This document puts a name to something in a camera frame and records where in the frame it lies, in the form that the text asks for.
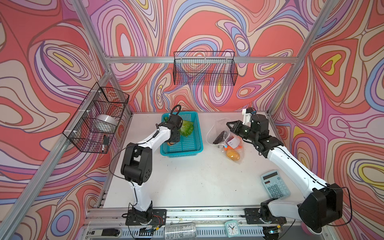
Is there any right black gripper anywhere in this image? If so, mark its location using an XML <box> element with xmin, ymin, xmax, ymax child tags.
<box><xmin>226</xmin><ymin>119</ymin><xmax>258</xmax><ymax>142</ymax></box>

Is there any green lettuce leaf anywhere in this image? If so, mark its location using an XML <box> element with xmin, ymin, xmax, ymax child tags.
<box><xmin>179</xmin><ymin>121</ymin><xmax>194</xmax><ymax>137</ymax></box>

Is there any teal plastic basket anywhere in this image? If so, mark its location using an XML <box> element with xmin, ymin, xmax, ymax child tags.
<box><xmin>160</xmin><ymin>112</ymin><xmax>204</xmax><ymax>158</ymax></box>

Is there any clear zip top bag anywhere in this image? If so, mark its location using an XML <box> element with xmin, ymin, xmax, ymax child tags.
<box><xmin>206</xmin><ymin>118</ymin><xmax>245</xmax><ymax>164</ymax></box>

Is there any brown potato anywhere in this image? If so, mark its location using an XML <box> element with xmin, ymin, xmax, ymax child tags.
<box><xmin>226</xmin><ymin>149</ymin><xmax>241</xmax><ymax>162</ymax></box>

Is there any black eggplant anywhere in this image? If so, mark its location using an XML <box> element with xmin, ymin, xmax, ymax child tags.
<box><xmin>213</xmin><ymin>131</ymin><xmax>228</xmax><ymax>145</ymax></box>

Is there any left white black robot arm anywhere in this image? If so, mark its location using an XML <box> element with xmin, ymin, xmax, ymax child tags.
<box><xmin>121</xmin><ymin>114</ymin><xmax>183</xmax><ymax>226</ymax></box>

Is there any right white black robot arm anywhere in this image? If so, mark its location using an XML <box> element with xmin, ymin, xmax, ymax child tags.
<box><xmin>226</xmin><ymin>108</ymin><xmax>343</xmax><ymax>235</ymax></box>

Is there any teal calculator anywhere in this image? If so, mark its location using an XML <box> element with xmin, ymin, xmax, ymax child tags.
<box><xmin>261</xmin><ymin>170</ymin><xmax>291</xmax><ymax>199</ymax></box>

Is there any small teal alarm clock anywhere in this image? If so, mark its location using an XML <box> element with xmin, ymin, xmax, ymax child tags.
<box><xmin>225</xmin><ymin>220</ymin><xmax>241</xmax><ymax>238</ymax></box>

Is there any silver drink can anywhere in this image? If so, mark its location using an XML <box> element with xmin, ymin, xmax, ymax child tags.
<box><xmin>164</xmin><ymin>223</ymin><xmax>197</xmax><ymax>240</ymax></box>

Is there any back black wire basket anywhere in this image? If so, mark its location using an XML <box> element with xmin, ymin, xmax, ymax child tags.
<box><xmin>173</xmin><ymin>50</ymin><xmax>238</xmax><ymax>86</ymax></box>

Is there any black wire basket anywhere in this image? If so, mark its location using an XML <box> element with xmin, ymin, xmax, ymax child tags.
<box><xmin>173</xmin><ymin>50</ymin><xmax>238</xmax><ymax>86</ymax></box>
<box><xmin>63</xmin><ymin>83</ymin><xmax>130</xmax><ymax>154</ymax></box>

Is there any left black wire basket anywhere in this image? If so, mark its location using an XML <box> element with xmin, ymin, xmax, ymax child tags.
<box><xmin>63</xmin><ymin>83</ymin><xmax>130</xmax><ymax>154</ymax></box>

